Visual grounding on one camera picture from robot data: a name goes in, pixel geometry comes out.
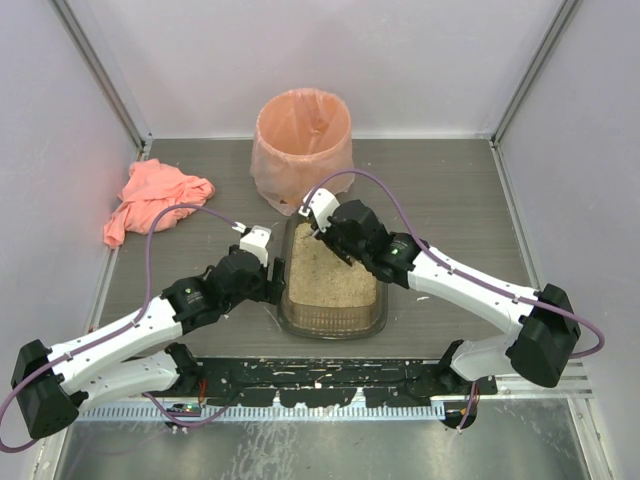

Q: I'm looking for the black slotted litter scoop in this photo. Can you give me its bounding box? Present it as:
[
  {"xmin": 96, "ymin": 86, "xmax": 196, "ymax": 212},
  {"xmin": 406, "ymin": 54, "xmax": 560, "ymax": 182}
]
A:
[{"xmin": 310, "ymin": 227, "xmax": 353, "ymax": 266}]

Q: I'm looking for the dark green litter box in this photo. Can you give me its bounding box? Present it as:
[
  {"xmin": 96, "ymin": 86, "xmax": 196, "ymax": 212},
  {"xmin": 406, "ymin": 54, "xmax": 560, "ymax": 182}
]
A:
[{"xmin": 277, "ymin": 218, "xmax": 388, "ymax": 340}]

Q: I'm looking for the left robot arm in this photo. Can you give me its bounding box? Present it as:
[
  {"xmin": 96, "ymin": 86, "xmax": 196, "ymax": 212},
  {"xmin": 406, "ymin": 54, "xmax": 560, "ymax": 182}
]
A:
[{"xmin": 11, "ymin": 245, "xmax": 285, "ymax": 440}]

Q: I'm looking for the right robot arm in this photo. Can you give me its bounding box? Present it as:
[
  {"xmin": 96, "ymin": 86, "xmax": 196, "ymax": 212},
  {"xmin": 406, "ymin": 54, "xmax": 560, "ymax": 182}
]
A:
[{"xmin": 310, "ymin": 191, "xmax": 581, "ymax": 388}]

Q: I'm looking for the beige cat litter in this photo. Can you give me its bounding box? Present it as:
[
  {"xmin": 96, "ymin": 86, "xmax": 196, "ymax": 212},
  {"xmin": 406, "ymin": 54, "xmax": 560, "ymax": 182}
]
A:
[{"xmin": 288, "ymin": 223, "xmax": 377, "ymax": 308}]

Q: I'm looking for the bin with orange liner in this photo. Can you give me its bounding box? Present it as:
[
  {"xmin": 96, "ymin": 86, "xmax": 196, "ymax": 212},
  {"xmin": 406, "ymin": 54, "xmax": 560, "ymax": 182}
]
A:
[{"xmin": 250, "ymin": 88, "xmax": 354, "ymax": 216}]

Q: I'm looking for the crumpled pink cloth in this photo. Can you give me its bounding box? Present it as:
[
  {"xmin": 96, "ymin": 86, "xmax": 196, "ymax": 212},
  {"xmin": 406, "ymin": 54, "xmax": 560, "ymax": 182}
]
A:
[{"xmin": 103, "ymin": 159, "xmax": 215, "ymax": 249}]

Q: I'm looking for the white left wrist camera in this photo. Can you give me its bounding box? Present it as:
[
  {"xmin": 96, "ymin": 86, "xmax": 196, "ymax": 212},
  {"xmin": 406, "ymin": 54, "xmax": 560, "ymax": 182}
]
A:
[{"xmin": 239, "ymin": 226, "xmax": 272, "ymax": 267}]

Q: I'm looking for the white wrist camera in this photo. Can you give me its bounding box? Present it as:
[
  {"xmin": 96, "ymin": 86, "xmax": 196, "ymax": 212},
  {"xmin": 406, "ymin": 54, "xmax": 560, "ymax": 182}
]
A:
[
  {"xmin": 298, "ymin": 188, "xmax": 340, "ymax": 233},
  {"xmin": 239, "ymin": 226, "xmax": 272, "ymax": 267}
]

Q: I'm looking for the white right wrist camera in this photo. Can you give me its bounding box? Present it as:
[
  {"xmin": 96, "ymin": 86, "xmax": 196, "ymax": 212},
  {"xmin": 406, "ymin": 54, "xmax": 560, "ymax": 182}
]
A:
[{"xmin": 298, "ymin": 188, "xmax": 340, "ymax": 233}]

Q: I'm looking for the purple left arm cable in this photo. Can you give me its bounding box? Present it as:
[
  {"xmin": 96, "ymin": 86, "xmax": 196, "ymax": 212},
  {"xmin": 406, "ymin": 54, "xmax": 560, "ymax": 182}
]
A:
[{"xmin": 0, "ymin": 206, "xmax": 248, "ymax": 451}]

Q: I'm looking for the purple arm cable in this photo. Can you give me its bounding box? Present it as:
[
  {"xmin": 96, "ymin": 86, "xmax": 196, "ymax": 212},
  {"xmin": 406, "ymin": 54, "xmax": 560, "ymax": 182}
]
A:
[
  {"xmin": 0, "ymin": 206, "xmax": 248, "ymax": 451},
  {"xmin": 298, "ymin": 168, "xmax": 606, "ymax": 361}
]

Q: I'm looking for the white slotted cable duct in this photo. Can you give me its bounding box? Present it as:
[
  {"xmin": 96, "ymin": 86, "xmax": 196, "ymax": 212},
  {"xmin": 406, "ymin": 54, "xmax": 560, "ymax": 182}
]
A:
[{"xmin": 79, "ymin": 401, "xmax": 445, "ymax": 422}]

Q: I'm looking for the left aluminium frame post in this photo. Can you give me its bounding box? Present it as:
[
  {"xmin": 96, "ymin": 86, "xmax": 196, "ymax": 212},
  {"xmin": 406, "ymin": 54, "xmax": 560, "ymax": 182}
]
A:
[{"xmin": 50, "ymin": 0, "xmax": 154, "ymax": 152}]

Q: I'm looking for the aluminium frame post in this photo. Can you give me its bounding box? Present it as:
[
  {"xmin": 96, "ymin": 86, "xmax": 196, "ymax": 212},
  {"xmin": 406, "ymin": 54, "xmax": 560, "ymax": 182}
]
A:
[
  {"xmin": 50, "ymin": 0, "xmax": 154, "ymax": 152},
  {"xmin": 491, "ymin": 0, "xmax": 582, "ymax": 147}
]

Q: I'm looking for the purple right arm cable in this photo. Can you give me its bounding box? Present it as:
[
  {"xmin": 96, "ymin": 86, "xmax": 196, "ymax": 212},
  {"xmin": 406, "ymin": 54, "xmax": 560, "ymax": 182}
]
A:
[{"xmin": 298, "ymin": 168, "xmax": 606, "ymax": 361}]

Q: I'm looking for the right aluminium frame post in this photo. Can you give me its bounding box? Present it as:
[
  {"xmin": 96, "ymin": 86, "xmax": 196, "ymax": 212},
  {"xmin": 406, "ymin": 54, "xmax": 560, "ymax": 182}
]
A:
[{"xmin": 491, "ymin": 0, "xmax": 582, "ymax": 147}]

